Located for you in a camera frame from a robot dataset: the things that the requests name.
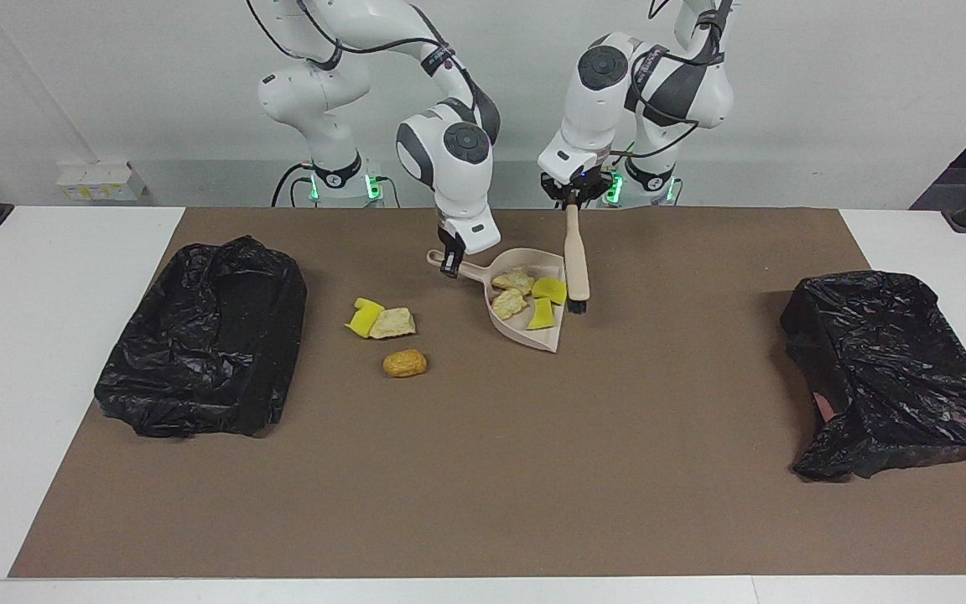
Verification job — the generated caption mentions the beige brush black bristles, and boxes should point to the beige brush black bristles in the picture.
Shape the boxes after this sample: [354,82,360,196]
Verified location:
[563,204,591,315]

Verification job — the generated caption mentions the beige foam chunk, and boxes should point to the beige foam chunk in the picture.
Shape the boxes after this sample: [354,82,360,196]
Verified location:
[369,307,417,341]
[491,267,536,294]
[491,289,528,321]

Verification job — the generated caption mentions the beige plastic dustpan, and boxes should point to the beige plastic dustpan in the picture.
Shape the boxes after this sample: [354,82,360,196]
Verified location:
[426,247,573,354]

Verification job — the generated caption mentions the brown foam bread roll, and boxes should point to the brown foam bread roll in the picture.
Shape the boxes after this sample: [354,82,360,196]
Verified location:
[382,348,429,378]

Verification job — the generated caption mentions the crumpled black trash bag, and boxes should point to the crumpled black trash bag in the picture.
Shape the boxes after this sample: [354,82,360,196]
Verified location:
[94,236,309,439]
[780,270,966,482]

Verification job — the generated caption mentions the brown paper table mat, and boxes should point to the brown paper table mat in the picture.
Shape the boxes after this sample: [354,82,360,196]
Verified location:
[9,207,966,578]

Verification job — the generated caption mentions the white power strip box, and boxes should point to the white power strip box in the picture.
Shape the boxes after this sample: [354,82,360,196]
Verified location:
[56,161,149,202]

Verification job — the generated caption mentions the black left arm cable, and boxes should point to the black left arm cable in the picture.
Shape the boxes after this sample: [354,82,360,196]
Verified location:
[630,0,740,160]

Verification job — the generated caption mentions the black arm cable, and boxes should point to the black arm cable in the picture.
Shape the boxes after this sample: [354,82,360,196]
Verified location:
[244,0,488,139]
[630,0,740,160]

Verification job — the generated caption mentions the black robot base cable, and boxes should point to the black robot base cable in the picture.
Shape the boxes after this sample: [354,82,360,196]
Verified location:
[271,162,316,208]

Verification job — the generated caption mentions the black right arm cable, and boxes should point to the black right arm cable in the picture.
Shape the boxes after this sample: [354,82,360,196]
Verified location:
[244,0,488,139]

